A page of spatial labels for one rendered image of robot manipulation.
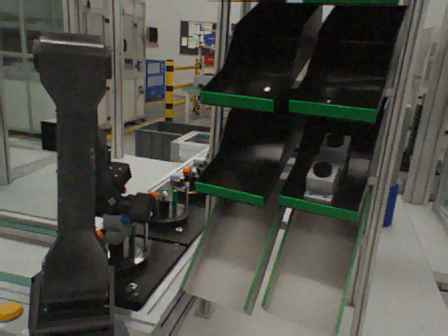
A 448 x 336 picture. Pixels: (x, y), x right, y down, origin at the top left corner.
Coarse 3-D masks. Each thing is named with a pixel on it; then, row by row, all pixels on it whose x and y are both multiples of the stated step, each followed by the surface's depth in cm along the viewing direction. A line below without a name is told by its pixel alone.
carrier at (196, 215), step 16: (144, 192) 128; (176, 192) 116; (160, 208) 113; (176, 208) 117; (192, 208) 123; (160, 224) 108; (176, 224) 109; (192, 224) 112; (160, 240) 103; (176, 240) 102; (192, 240) 104
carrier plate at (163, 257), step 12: (156, 252) 96; (168, 252) 96; (180, 252) 96; (156, 264) 91; (168, 264) 91; (36, 276) 83; (132, 276) 85; (144, 276) 86; (156, 276) 86; (120, 288) 81; (144, 288) 82; (156, 288) 84; (108, 300) 79; (120, 300) 78; (132, 300) 78; (144, 300) 79
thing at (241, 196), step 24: (288, 96) 86; (240, 120) 85; (264, 120) 89; (288, 120) 88; (240, 144) 83; (264, 144) 82; (288, 144) 75; (216, 168) 78; (240, 168) 77; (264, 168) 76; (216, 192) 71; (240, 192) 69; (264, 192) 68
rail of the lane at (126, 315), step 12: (0, 288) 81; (12, 288) 81; (24, 288) 81; (12, 300) 77; (24, 300) 77; (120, 312) 76; (132, 312) 76; (132, 324) 73; (144, 324) 73; (156, 324) 73
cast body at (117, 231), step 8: (104, 216) 87; (112, 216) 86; (120, 216) 86; (104, 224) 87; (112, 224) 87; (120, 224) 86; (128, 224) 90; (112, 232) 86; (120, 232) 86; (128, 232) 90; (104, 240) 87; (112, 240) 86; (120, 240) 87
